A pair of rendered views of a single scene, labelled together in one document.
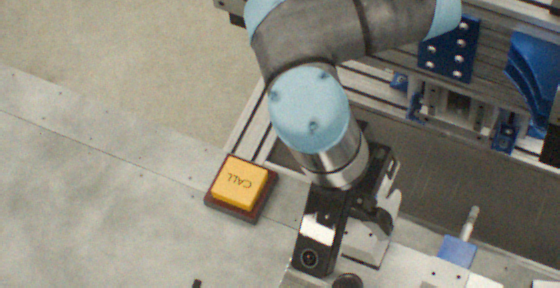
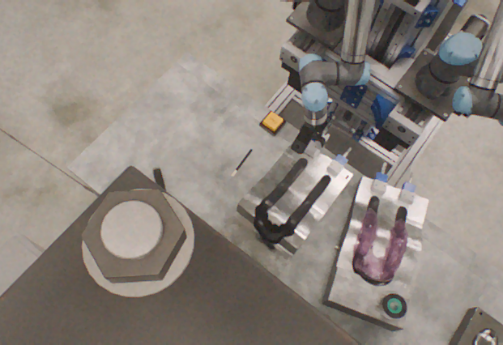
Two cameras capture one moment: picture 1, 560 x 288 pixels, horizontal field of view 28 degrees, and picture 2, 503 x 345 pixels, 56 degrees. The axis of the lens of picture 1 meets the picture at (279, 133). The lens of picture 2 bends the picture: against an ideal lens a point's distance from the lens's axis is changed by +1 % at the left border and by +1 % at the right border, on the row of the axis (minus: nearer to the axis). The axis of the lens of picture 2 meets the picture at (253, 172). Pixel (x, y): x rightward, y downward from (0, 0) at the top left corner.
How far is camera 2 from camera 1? 0.39 m
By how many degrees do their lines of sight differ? 6
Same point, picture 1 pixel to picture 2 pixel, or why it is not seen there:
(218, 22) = (263, 68)
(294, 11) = (317, 65)
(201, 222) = (256, 130)
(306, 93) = (316, 91)
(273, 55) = (307, 77)
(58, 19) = (205, 51)
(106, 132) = (230, 92)
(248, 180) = (276, 121)
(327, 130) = (319, 104)
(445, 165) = (334, 139)
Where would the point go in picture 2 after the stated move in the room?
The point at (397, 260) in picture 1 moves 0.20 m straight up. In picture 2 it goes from (321, 158) to (332, 134)
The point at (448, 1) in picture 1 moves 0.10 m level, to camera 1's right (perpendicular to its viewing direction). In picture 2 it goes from (366, 74) to (398, 78)
